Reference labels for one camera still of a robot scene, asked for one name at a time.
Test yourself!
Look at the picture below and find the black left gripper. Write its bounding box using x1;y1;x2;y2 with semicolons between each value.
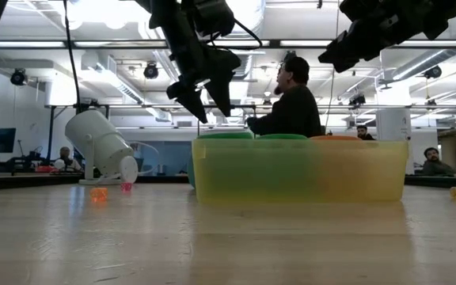
165;42;243;124

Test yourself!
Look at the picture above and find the black metal rig frame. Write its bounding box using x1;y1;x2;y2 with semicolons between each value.
0;173;456;191

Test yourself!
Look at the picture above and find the yellow translucent plastic bin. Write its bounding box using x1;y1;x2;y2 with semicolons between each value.
191;138;410;203

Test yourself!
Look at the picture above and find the white lamp cable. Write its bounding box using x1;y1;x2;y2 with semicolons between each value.
127;140;162;177

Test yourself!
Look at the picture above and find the orange foam die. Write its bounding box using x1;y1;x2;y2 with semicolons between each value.
310;135;367;201

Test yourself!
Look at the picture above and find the green foam die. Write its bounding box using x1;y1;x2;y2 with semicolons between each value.
191;131;257;201
255;133;312;201

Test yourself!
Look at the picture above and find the small orange translucent die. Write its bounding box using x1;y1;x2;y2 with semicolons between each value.
90;187;109;203

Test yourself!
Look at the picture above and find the white pillar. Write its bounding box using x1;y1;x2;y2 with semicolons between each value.
375;81;413;142

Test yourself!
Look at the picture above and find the dark wall monitor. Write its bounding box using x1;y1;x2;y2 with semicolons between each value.
0;127;17;154

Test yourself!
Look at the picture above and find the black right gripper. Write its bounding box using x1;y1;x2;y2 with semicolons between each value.
317;0;456;74

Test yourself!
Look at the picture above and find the person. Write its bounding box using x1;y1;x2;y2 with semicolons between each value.
55;146;83;172
356;124;376;142
421;146;456;178
245;55;324;139

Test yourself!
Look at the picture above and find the black overhead beam with lights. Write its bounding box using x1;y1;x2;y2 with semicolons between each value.
0;38;456;50

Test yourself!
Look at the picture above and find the long black cable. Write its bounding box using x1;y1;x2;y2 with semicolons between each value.
62;0;83;115

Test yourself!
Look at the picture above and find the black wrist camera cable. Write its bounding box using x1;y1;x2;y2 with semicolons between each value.
207;17;264;51

